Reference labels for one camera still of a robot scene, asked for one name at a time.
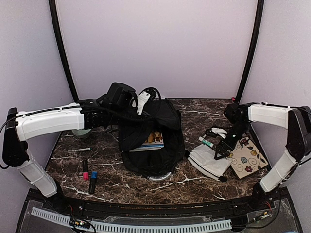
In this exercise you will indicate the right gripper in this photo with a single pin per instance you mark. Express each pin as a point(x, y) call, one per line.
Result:
point(230, 146)

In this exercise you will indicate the white fabric pouch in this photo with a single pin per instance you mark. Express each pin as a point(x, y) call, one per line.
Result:
point(202, 158)

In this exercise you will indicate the dog picture book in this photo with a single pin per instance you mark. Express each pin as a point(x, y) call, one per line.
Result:
point(153, 142)

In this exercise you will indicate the black backpack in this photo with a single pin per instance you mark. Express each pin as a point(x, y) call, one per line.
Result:
point(155, 165)

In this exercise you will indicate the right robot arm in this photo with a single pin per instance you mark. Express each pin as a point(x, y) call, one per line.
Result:
point(286, 129)

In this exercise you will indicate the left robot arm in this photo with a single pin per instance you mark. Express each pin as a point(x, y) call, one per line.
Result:
point(21, 127)

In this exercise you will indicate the green cap glue stick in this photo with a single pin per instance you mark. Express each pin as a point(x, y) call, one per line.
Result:
point(206, 142)

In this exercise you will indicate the floral ceramic tile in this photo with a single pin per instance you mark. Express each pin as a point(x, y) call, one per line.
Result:
point(246, 158)

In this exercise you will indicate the pale green ceramic bowl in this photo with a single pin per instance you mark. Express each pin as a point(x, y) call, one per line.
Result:
point(82, 134)

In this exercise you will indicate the green tip white pen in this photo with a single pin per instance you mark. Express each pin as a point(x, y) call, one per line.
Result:
point(80, 150)

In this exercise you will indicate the pink cap black marker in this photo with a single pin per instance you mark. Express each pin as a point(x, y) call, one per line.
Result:
point(85, 172)

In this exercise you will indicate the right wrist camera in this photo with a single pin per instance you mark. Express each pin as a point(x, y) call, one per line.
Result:
point(215, 132)

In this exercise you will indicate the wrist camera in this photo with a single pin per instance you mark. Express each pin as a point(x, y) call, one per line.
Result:
point(215, 132)
point(144, 97)

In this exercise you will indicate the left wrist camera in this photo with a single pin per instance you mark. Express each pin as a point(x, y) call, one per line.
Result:
point(144, 97)

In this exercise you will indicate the white slotted cable duct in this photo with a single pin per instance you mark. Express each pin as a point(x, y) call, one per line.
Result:
point(127, 225)

